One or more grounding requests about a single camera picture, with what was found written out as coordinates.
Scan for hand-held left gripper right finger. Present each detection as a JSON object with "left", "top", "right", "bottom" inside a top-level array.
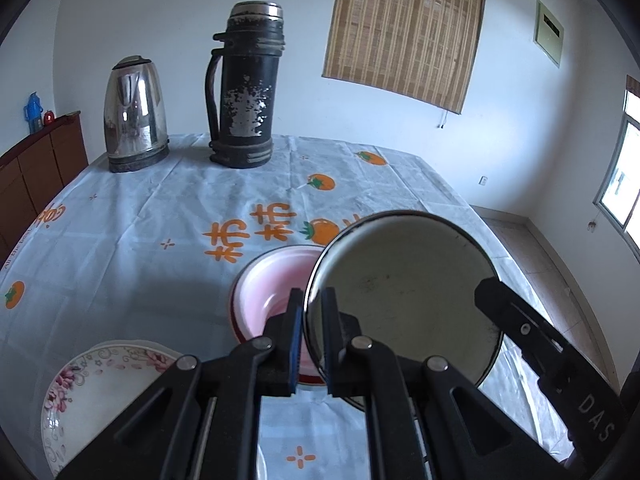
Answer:
[{"left": 321, "top": 286, "right": 586, "bottom": 480}]

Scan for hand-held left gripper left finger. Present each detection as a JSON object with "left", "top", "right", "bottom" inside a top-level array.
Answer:
[{"left": 57, "top": 287, "right": 305, "bottom": 480}]

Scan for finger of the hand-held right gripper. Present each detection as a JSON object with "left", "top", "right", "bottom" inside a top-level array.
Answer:
[{"left": 474, "top": 276, "right": 571, "bottom": 376}]

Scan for white floral plate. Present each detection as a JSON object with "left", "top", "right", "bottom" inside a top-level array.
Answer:
[{"left": 41, "top": 340, "right": 186, "bottom": 478}]

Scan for red and pink bowl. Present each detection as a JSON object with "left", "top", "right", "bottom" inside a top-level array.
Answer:
[{"left": 229, "top": 245, "right": 331, "bottom": 388}]

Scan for pale blue printed tablecloth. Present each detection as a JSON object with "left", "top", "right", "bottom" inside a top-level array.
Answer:
[{"left": 0, "top": 132, "right": 571, "bottom": 480}]

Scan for worn black thermos flask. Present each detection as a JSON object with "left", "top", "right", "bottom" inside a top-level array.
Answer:
[{"left": 205, "top": 1, "right": 287, "bottom": 169}]

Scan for stainless steel electric kettle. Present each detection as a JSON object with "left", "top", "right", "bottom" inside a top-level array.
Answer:
[{"left": 102, "top": 55, "right": 171, "bottom": 174}]

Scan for brown wooden cabinet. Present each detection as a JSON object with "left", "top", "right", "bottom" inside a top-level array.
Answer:
[{"left": 0, "top": 111, "right": 90, "bottom": 266}]

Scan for bamboo window blind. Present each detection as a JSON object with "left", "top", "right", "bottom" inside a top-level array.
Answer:
[{"left": 321, "top": 0, "right": 488, "bottom": 114}]

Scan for blue plastic bottle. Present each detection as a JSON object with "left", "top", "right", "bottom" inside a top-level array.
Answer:
[{"left": 23, "top": 92, "right": 43, "bottom": 134}]

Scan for window with white frame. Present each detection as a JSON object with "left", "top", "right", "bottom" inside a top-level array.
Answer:
[{"left": 592, "top": 75, "right": 640, "bottom": 261}]

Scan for pale wall panel box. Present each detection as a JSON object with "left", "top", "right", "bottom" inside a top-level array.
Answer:
[{"left": 532, "top": 0, "right": 565, "bottom": 68}]

